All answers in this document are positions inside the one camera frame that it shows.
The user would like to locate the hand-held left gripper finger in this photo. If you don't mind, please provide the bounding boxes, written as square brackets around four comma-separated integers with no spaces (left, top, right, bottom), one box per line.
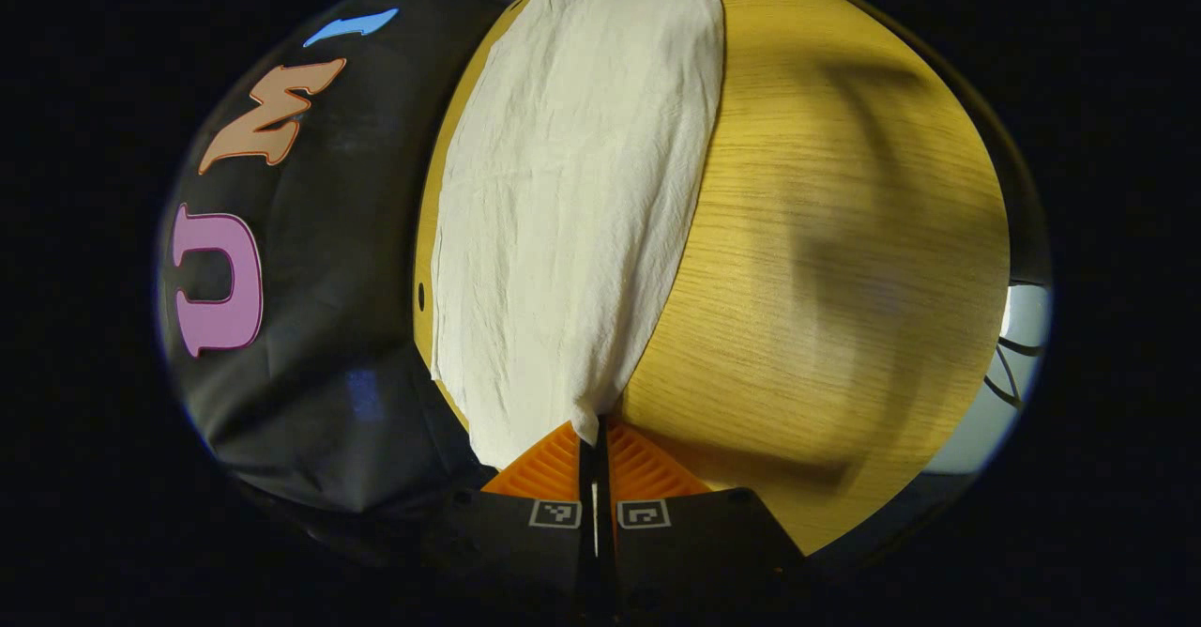
[413,421,597,602]
[599,421,808,604]

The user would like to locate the white jeans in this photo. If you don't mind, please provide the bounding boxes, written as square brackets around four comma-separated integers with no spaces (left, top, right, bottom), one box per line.
[430,0,727,470]

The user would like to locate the black backdrop cloth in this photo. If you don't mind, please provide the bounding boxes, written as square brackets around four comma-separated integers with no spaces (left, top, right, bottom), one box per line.
[158,0,587,520]

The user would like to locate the black cable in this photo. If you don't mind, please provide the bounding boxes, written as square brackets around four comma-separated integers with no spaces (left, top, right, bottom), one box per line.
[983,278,1048,412]

